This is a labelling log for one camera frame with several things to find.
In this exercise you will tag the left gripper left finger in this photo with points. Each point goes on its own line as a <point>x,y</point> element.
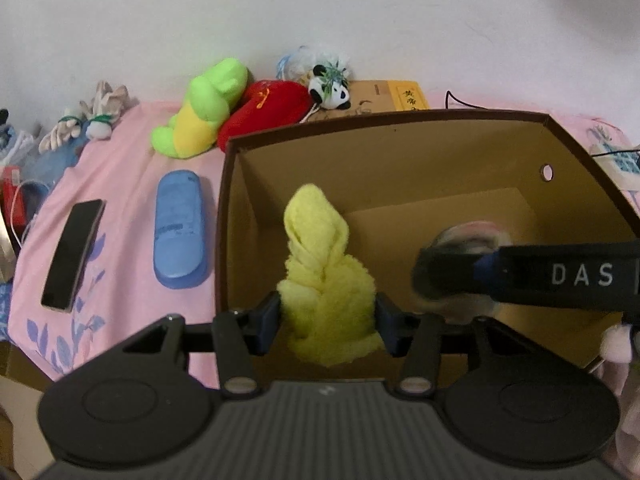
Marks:
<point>238,337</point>

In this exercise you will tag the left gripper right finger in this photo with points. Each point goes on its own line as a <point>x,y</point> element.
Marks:
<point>414,338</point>

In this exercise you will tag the yellow towel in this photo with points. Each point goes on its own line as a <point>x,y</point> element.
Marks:
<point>327,295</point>

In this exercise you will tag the pink plush bear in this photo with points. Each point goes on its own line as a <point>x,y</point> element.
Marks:
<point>620,372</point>

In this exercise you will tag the teal cloth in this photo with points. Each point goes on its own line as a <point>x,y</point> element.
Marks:
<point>476,237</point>

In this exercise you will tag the blue glasses case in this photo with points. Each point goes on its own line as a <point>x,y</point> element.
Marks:
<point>179,247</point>

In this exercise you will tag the white power strip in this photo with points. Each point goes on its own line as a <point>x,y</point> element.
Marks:
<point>620,164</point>

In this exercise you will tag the pink bed sheet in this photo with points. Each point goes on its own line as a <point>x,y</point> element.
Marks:
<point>119,293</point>

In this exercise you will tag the brown cardboard box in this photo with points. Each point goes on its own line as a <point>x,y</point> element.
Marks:
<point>400,179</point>

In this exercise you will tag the black smartphone on left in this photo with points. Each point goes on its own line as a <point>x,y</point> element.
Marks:
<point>70,256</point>

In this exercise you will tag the green yellow plush toy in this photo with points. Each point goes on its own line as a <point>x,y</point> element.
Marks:
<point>207,105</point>

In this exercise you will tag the red plush toy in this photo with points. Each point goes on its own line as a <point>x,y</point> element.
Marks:
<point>265,105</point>

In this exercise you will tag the yellow book box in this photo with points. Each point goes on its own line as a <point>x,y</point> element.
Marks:
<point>369,97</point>

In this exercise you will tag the panda plush toy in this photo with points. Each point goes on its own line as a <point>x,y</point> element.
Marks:
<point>329,87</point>

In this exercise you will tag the white knit doll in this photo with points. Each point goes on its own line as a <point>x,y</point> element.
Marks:
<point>93,120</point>

